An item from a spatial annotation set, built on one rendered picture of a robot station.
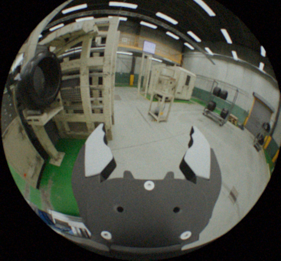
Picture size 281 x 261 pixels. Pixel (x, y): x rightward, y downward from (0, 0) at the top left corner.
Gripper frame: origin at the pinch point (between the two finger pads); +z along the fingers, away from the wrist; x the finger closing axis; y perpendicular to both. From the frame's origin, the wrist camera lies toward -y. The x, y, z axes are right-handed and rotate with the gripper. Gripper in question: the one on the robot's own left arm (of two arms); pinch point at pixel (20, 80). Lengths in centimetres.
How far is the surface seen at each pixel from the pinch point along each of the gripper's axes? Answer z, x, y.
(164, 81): 348, -281, 18
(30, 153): 6, 51, -83
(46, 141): 33, 26, -80
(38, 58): 13.3, -11.2, 13.7
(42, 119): 15.2, -10.6, -37.7
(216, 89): 189, -491, 45
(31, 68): 6.5, -11.1, 5.2
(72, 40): 55, -18, 41
